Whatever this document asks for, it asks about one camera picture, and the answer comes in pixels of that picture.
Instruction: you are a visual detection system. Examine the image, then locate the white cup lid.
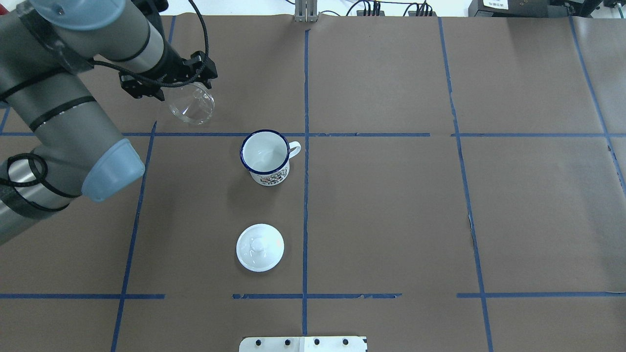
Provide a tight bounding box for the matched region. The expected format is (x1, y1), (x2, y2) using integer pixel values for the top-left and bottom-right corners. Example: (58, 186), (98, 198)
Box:
(236, 223), (285, 272)

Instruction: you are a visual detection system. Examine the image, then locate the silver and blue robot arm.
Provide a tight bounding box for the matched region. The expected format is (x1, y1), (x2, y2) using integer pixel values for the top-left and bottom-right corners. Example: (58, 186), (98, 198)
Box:
(1, 0), (189, 243)

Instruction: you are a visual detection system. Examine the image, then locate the aluminium frame post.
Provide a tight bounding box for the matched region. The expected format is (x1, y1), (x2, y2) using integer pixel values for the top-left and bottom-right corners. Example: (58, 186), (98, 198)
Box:
(292, 0), (319, 22)

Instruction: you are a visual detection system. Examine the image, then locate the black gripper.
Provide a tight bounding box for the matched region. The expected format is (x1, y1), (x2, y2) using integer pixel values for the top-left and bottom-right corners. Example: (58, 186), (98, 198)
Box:
(147, 43), (189, 83)

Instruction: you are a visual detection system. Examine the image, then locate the white enamel cup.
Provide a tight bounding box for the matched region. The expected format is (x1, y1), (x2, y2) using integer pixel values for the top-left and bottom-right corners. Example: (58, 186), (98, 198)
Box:
(240, 129), (301, 187)

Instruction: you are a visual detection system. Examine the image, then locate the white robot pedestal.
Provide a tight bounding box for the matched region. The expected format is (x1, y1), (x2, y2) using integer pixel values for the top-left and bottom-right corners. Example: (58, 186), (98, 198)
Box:
(239, 336), (368, 352)

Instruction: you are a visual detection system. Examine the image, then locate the brown paper table mat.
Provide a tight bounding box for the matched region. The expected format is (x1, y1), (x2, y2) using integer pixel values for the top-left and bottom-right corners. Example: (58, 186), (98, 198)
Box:
(1, 16), (625, 352)

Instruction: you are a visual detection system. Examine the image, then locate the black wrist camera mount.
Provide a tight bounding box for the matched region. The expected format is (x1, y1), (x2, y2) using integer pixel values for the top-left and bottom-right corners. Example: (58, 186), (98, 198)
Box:
(119, 51), (218, 102)

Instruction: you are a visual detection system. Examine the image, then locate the black computer box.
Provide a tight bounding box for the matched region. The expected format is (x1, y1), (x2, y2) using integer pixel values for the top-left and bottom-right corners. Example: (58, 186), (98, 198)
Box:
(467, 0), (575, 18)

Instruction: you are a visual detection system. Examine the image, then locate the clear glass funnel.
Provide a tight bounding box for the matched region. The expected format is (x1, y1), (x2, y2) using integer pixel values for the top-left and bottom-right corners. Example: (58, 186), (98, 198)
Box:
(165, 82), (215, 125)

